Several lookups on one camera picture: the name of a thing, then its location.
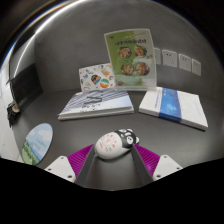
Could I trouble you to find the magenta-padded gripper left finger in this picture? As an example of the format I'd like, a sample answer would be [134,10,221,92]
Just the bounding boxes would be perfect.
[44,143,98,188]

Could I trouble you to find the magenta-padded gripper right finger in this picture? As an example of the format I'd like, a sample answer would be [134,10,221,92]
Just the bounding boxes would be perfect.
[129,143,183,188]

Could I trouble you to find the white panda computer mouse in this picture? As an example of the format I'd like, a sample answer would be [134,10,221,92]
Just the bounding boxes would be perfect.
[94,128,140,160]

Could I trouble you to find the round sky-print mouse pad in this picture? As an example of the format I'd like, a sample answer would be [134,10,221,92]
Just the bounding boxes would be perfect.
[21,122,54,166]

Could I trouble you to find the white book with blue band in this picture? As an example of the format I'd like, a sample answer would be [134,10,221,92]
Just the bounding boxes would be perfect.
[138,86,209,131]

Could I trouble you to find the black desk clamp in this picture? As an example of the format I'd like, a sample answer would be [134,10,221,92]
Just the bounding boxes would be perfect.
[6,101,22,128]

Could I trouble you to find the grey striped book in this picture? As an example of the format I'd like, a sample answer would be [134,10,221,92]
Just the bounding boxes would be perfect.
[57,87,135,121]

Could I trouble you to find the black flat panel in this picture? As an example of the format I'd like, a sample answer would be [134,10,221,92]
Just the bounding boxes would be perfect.
[8,63,44,109]

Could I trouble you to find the white colourful sticker card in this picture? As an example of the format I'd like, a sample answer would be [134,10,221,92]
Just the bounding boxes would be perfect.
[78,62,117,93]

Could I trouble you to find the green menu sign stand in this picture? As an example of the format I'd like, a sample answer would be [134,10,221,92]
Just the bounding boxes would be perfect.
[103,28,158,92]

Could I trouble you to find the row of white wall sockets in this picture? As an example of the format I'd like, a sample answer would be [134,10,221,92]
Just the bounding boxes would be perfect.
[153,47,202,77]

